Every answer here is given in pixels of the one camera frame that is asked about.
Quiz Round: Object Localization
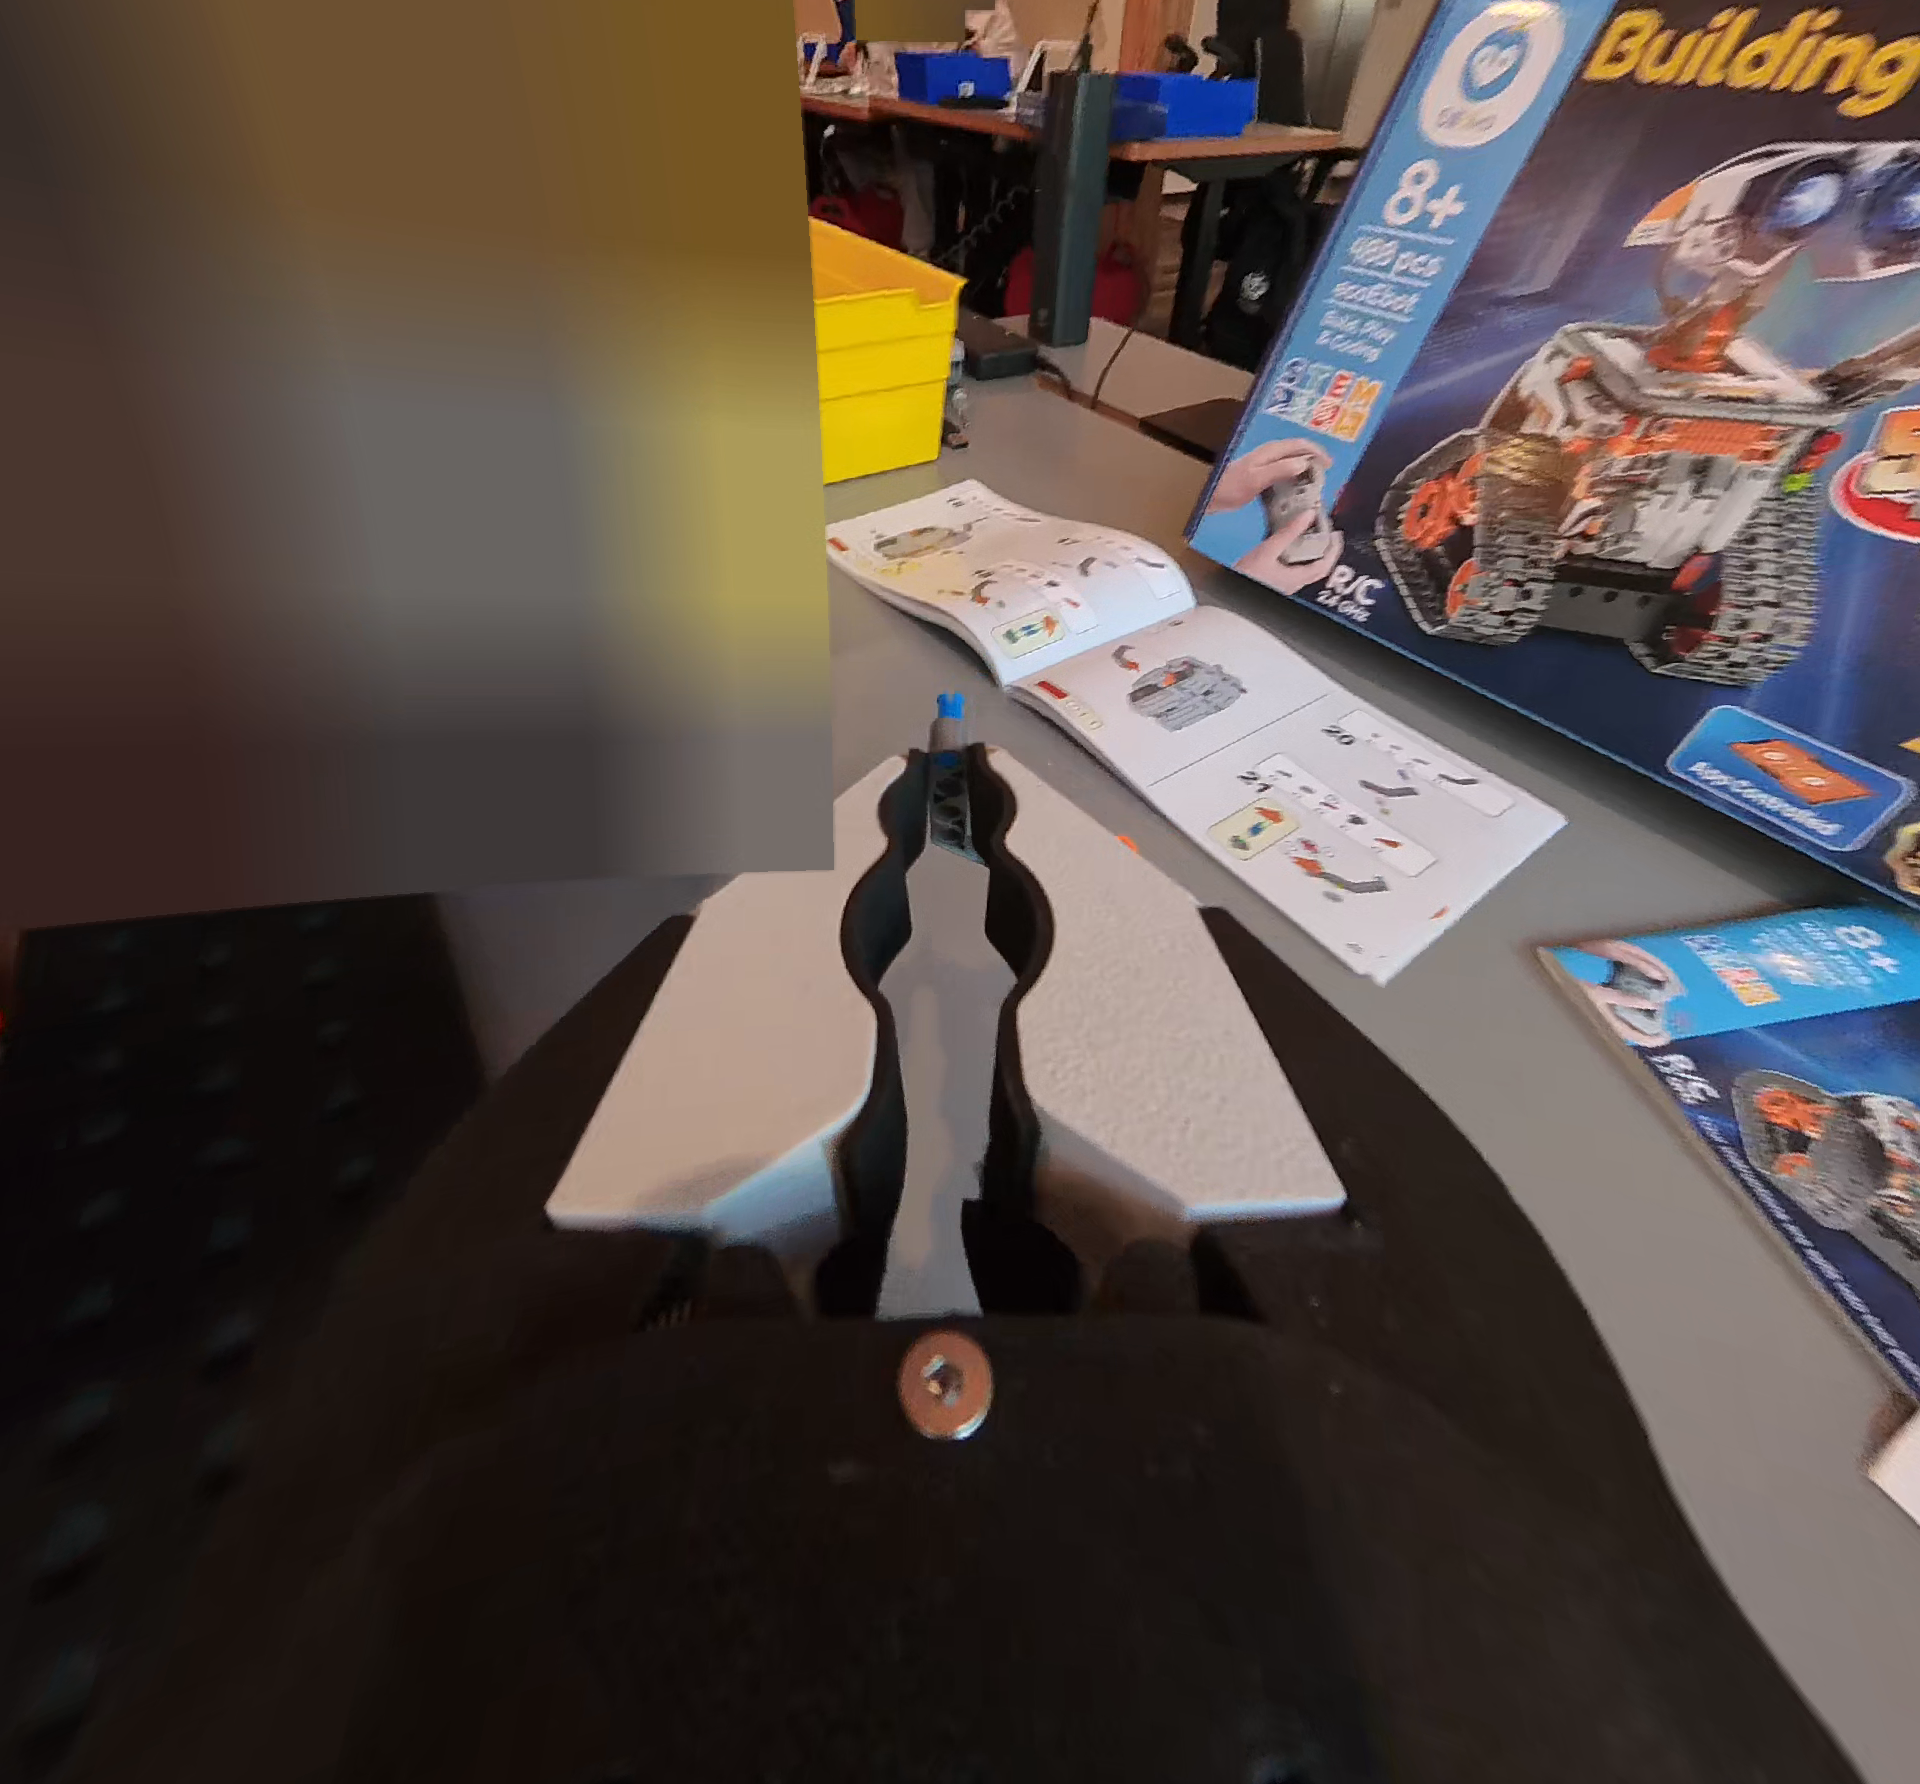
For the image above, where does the grey desk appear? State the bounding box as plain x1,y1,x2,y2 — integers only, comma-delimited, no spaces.
437,314,1920,1784

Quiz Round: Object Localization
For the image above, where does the wooden table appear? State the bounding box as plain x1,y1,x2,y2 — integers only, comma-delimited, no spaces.
801,88,1353,317

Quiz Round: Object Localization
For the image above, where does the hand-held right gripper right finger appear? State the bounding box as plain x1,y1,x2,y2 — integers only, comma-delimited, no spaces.
972,743,1346,1309

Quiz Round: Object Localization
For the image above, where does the open white instruction booklet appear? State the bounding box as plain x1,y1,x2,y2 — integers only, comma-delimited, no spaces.
824,478,1569,989

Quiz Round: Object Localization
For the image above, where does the black cable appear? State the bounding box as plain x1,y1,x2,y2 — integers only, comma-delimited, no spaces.
1034,314,1202,434

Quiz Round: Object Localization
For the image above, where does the red bag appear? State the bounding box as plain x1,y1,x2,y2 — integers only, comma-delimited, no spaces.
1006,242,1146,325

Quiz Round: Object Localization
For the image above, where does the blue cover booklet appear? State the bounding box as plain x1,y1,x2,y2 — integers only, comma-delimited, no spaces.
1537,907,1920,1404

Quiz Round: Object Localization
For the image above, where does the grey angled beam piece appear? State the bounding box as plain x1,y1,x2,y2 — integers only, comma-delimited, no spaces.
923,688,996,867

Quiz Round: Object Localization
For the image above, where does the dark teal column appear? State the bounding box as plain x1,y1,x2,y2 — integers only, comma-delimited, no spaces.
1032,71,1118,350

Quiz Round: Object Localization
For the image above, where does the yellow storage bin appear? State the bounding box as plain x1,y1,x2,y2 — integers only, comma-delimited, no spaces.
810,216,968,482

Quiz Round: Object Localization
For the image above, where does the blue robot kit box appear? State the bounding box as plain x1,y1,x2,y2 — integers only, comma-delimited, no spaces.
1184,0,1920,908

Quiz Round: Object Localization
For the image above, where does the black backpack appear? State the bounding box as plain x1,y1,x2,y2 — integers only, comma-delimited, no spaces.
1200,185,1326,368

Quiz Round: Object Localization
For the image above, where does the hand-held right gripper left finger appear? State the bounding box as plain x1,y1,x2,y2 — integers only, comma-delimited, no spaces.
546,746,935,1315

